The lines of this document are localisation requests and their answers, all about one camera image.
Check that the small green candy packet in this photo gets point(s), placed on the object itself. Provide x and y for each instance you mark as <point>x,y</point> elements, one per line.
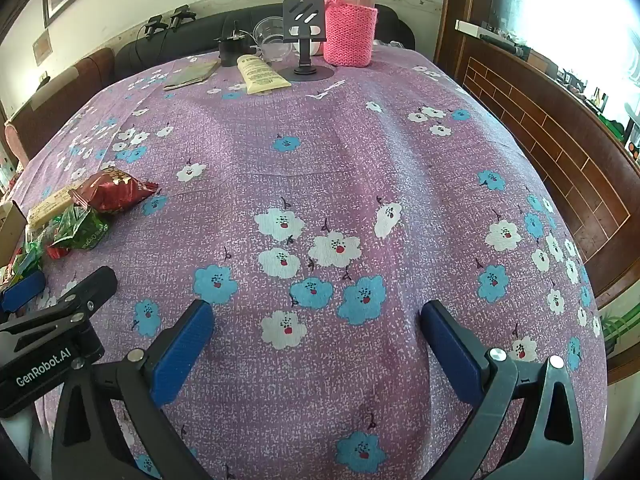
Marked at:
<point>27,260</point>

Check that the small wall plaque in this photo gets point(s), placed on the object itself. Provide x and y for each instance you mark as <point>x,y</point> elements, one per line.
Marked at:
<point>42,47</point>

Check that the olive paper pamphlet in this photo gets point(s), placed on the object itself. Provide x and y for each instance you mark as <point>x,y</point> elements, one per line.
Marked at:
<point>192,74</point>

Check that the black phone stand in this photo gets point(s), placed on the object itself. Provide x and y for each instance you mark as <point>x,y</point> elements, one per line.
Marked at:
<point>302,15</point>

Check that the green snack packet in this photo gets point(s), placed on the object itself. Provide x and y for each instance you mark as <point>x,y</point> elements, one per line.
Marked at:
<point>82,230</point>

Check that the purple floral tablecloth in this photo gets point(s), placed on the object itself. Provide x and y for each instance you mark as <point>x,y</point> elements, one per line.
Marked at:
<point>350,160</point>

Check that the black device on sofa back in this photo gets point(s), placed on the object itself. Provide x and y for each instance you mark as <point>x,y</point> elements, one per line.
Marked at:
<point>181,16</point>
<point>155,26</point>

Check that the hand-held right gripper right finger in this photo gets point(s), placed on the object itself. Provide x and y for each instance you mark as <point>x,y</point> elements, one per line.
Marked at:
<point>450,355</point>

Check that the yellow long box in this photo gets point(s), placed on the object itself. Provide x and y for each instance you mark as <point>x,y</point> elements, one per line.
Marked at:
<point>260,75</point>

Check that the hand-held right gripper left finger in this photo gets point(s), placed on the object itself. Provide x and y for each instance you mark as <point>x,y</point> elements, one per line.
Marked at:
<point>182,355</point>

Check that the small black container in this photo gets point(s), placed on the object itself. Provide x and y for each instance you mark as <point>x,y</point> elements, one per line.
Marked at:
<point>231,50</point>

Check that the clear plastic cup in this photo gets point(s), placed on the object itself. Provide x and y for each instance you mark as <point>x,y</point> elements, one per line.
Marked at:
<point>267,35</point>

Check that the shiny red foil snack packet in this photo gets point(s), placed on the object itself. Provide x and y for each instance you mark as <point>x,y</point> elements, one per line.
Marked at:
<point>115,191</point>

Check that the beige wafer packet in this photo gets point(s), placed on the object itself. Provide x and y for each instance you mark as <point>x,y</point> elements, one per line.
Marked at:
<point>50,207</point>

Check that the white cup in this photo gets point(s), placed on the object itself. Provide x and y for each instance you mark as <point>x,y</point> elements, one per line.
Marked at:
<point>312,46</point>

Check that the white window shelf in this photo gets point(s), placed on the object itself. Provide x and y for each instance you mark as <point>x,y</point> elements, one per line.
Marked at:
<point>492,37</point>

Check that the black leather sofa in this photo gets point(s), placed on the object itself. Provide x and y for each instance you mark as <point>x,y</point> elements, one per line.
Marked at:
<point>200,30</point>

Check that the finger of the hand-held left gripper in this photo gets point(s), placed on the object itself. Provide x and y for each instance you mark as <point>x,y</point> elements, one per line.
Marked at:
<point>22,290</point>
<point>92,287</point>

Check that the cardboard box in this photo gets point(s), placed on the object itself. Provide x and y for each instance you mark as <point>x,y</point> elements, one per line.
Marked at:
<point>10,232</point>

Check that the brown armchair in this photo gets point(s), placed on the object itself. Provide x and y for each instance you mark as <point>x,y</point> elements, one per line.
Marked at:
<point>60,95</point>

